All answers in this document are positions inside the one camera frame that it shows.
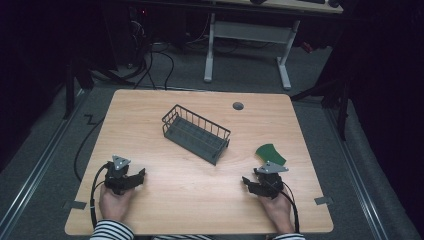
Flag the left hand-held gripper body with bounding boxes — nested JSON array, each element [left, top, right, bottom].
[[104, 154, 132, 196]]

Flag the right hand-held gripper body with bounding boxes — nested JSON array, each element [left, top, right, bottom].
[[253, 160, 290, 200]]

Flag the person's left hand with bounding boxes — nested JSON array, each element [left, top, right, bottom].
[[98, 183, 134, 223]]

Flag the person's right hand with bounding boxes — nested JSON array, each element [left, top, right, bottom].
[[257, 190, 296, 235]]

